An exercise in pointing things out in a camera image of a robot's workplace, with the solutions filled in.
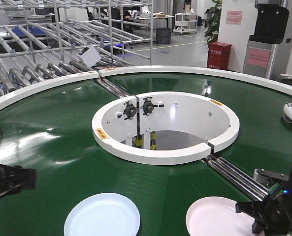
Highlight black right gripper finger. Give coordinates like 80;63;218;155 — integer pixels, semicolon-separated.
235;201;266;218

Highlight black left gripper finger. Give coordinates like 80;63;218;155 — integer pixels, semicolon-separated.
13;166;37;190

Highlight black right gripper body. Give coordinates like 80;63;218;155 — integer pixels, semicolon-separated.
264;167;292;236

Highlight light pink plate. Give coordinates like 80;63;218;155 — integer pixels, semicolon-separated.
186;196;254;236

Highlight light blue plate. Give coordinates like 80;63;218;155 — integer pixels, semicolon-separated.
64;193;141;236

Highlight steel conveyor rollers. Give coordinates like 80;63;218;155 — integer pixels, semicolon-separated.
202;156;269;201

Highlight white outer conveyor rim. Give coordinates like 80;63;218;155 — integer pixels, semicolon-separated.
0;65;292;110

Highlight metal roller rack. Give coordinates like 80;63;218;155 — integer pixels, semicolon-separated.
0;0;153;97

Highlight white control box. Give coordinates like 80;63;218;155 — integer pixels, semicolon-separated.
76;45;101;67

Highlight red fire extinguisher cabinet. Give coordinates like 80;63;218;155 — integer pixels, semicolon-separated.
207;42;231;70

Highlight green potted plant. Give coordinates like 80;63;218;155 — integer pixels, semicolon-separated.
204;0;223;44

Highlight black water dispenser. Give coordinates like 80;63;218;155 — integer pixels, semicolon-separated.
242;0;290;80

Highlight black crate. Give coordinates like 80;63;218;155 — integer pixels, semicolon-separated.
156;28;171;44

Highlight white shelf cart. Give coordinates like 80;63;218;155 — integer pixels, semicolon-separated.
173;13;197;34

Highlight white inner conveyor ring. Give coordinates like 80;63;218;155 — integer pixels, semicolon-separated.
92;91;240;166

